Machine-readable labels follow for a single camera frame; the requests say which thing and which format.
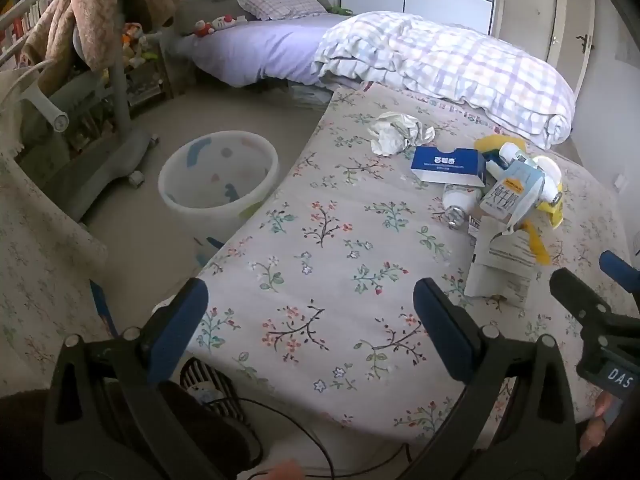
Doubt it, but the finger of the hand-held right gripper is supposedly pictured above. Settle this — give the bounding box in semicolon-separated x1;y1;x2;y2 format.
550;267;616;331
600;250;640;306

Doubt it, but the white plastic bottle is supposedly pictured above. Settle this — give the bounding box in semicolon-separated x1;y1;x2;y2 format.
497;142;531;167

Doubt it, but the blue cardboard box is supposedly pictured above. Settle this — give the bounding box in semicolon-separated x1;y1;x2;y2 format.
410;146;487;188

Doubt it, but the floral cloth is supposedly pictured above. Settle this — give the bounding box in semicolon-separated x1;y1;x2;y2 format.
0;150;111;373

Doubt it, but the crumpled white paper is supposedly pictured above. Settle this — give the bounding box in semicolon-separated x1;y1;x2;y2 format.
367;111;436;157

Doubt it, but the small black fan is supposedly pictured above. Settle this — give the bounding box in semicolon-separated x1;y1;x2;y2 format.
180;357;237;417

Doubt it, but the cream door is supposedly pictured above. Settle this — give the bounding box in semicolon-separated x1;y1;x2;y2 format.
547;0;601;103

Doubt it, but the person's right hand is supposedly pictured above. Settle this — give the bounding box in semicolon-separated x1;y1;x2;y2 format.
580;391;621;461

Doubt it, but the blue and yellow milk carton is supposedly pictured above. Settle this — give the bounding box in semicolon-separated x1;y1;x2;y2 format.
479;160;546;226

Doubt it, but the white plastic waste bin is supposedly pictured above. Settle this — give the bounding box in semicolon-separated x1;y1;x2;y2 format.
157;130;279;241

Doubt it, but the black cable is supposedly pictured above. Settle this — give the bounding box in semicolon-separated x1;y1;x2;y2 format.
235;397;416;480

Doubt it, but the grey chair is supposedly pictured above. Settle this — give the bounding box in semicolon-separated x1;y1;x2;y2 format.
30;10;161;223

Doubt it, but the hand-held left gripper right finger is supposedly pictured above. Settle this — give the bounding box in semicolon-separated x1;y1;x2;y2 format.
400;277;578;480

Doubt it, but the yellow plastic wrapper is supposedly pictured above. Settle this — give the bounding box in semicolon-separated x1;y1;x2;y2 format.
520;180;566;267

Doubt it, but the bookshelf with books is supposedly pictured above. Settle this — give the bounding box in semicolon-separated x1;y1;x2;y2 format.
0;0;68;68

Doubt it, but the brown fleece blanket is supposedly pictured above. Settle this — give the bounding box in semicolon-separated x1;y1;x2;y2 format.
20;0;126;96

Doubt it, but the plaid pillow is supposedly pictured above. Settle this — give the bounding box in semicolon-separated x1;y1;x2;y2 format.
237;0;328;21

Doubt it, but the torn white paper leaflet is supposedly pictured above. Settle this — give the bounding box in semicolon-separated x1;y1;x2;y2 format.
464;212;538;306

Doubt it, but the white and red cat plush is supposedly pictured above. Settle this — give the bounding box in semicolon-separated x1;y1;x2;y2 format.
192;14;248;38

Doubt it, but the shelf of toys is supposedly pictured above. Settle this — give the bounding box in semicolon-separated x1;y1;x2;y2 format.
120;22;173;106

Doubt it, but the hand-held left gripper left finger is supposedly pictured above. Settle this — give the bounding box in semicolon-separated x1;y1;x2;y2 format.
42;277;221;480

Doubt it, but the yellow sponge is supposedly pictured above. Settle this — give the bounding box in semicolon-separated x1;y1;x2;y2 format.
474;134;523;153

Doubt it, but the lavender pillow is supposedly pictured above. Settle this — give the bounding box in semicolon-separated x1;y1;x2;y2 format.
165;15;351;86

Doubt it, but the plaid duvet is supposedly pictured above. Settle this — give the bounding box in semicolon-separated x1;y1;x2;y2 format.
312;10;576;148

